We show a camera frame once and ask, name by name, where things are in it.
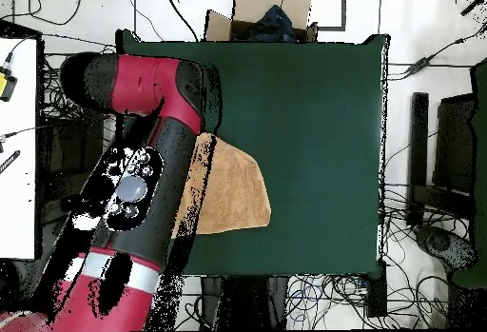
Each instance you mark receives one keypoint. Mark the dark green table cloth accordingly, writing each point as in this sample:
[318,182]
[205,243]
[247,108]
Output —
[304,119]

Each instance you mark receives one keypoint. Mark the white side table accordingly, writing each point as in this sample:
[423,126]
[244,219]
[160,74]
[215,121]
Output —
[17,195]

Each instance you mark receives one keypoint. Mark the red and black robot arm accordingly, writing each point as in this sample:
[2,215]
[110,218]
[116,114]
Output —
[144,81]

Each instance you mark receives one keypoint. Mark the yellow and black device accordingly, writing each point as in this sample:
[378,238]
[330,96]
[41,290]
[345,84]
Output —
[4,84]

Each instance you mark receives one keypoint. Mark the black equipment stand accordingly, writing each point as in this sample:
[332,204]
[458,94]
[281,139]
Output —
[61,149]

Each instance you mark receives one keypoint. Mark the open cardboard box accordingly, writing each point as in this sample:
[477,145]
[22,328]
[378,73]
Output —
[251,3]

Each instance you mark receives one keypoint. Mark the tan terry towel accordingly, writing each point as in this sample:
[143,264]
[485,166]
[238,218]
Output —
[236,195]

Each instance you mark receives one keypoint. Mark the black rounded floor base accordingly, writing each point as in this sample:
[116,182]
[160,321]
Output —
[437,242]

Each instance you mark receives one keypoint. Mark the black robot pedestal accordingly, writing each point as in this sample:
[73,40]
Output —
[213,301]

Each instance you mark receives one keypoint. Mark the dark blue garment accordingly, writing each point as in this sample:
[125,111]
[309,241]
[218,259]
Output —
[276,23]

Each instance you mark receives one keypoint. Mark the black striped strip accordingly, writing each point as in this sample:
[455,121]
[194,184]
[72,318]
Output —
[9,161]

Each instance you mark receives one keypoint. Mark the black power adapter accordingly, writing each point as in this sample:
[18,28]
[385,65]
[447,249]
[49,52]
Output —
[419,65]

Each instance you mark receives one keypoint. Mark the black flat panel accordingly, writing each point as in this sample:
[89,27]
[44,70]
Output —
[452,138]

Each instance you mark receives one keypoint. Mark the black floor box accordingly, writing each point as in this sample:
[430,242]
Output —
[376,294]

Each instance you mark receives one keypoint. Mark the black upright bar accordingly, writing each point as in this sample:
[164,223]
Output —
[418,138]

